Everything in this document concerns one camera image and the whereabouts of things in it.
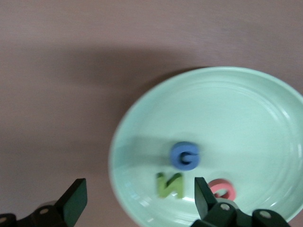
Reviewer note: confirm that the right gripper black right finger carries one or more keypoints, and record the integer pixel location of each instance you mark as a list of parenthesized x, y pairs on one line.
[(206, 208)]

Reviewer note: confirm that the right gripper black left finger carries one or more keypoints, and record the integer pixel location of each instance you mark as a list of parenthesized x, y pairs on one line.
[(75, 201)]

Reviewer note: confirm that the red letter Q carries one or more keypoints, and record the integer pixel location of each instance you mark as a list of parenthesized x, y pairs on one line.
[(227, 186)]

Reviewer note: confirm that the green letter N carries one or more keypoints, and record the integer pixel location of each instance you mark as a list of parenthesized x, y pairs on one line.
[(177, 186)]

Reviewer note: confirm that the blue letter G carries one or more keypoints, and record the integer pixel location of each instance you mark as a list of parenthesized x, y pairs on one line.
[(175, 156)]

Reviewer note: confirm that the green plate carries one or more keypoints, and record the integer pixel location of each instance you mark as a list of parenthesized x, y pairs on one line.
[(236, 118)]

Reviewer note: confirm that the brown table mat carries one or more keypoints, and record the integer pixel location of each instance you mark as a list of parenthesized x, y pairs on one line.
[(71, 71)]

